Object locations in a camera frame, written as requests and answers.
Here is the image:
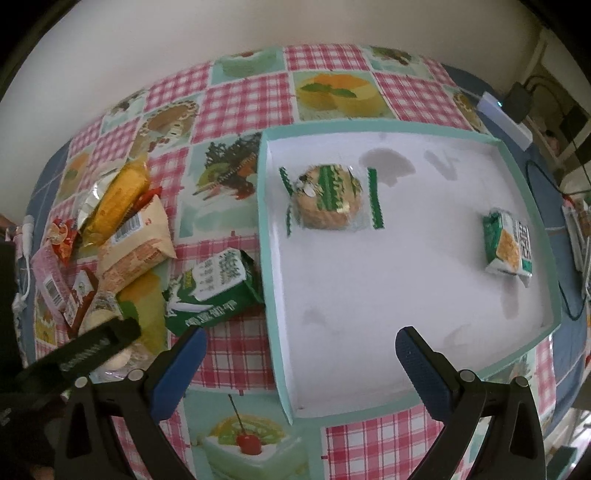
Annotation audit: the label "pink checked cake-print tablecloth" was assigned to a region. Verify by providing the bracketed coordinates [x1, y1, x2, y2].
[32, 44, 561, 480]

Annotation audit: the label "orange cake clear packet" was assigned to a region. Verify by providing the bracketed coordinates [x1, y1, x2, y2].
[74, 159, 160, 247]

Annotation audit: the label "large green snack packet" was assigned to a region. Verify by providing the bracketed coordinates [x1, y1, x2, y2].
[161, 248, 265, 337]

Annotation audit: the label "white tray with teal rim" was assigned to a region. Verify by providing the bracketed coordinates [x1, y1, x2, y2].
[256, 117, 563, 425]

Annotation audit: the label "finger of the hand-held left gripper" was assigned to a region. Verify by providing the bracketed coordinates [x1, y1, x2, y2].
[14, 318, 142, 398]

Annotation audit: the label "black power adapter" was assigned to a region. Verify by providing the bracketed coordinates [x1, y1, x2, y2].
[505, 82, 532, 123]

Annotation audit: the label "white power strip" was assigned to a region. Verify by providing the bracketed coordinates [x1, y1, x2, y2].
[475, 91, 533, 149]

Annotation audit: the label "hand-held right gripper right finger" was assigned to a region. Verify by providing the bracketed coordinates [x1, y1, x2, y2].
[394, 326, 550, 480]

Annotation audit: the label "pale round snack packet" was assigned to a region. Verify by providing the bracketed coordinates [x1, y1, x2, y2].
[83, 291, 139, 374]

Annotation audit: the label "small green cracker packet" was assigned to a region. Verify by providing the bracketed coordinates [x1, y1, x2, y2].
[482, 209, 535, 288]

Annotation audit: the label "black cable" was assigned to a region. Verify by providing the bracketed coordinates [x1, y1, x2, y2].
[524, 159, 591, 321]

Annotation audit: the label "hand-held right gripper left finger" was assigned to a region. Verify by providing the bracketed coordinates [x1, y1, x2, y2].
[54, 327, 208, 480]

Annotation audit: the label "orange bread packet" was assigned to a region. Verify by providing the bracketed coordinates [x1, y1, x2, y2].
[97, 194, 177, 294]

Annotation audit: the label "pink snack packet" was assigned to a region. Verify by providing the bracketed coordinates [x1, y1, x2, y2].
[31, 244, 70, 319]

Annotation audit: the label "round biscuit packet green ends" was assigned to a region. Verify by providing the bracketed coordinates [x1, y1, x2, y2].
[278, 164, 386, 238]

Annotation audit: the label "small red snack packet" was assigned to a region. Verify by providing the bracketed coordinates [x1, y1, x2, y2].
[48, 217, 79, 266]

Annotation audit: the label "brown snack packet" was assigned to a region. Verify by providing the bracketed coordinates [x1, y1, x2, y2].
[62, 267, 100, 337]

